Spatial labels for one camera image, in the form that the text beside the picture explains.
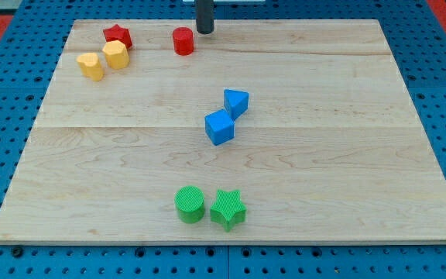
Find red cylinder block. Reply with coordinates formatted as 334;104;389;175
172;26;194;56

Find yellow heart block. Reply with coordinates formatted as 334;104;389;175
76;53;104;81

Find blue cube block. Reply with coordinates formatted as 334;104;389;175
204;109;235;146

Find blue triangle block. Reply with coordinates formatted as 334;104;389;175
224;89;249;120

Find light wooden board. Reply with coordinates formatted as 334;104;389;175
0;19;446;246

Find green cylinder block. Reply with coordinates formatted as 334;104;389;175
174;185;205;224

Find green star block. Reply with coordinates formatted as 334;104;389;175
210;189;247;232

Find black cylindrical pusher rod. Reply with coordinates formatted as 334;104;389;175
194;0;214;35

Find yellow hexagon block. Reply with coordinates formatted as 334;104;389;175
102;40;129;70

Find red star block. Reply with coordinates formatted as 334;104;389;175
103;24;133;49

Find blue perforated table plate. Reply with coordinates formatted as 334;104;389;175
0;0;446;278

